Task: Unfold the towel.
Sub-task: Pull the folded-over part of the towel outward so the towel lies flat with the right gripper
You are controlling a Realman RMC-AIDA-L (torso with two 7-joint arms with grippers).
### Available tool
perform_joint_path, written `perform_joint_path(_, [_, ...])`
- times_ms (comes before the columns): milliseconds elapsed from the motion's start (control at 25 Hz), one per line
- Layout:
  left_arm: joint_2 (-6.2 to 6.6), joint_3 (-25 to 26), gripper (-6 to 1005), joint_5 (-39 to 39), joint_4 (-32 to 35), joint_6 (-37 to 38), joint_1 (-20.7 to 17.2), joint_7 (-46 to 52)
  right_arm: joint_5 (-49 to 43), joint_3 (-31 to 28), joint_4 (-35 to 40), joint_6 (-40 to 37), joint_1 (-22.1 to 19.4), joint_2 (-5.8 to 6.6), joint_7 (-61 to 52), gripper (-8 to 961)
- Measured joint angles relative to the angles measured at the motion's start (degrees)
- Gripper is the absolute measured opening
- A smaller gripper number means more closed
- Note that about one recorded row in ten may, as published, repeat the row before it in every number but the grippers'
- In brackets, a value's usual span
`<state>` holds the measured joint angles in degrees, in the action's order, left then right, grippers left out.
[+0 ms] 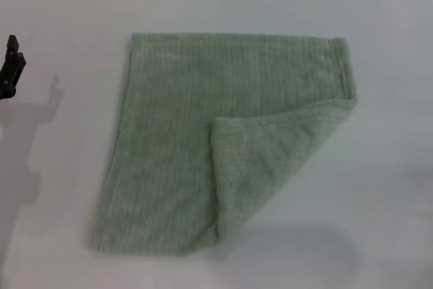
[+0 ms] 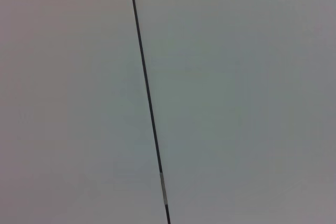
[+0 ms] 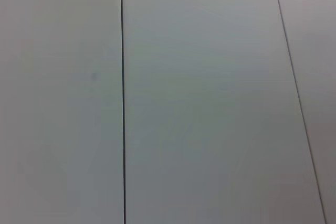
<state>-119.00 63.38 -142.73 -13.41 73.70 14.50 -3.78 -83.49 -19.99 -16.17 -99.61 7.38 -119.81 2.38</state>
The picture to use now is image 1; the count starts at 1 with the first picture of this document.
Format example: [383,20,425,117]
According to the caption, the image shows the light green ribbed towel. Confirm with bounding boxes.
[86,32,359,259]

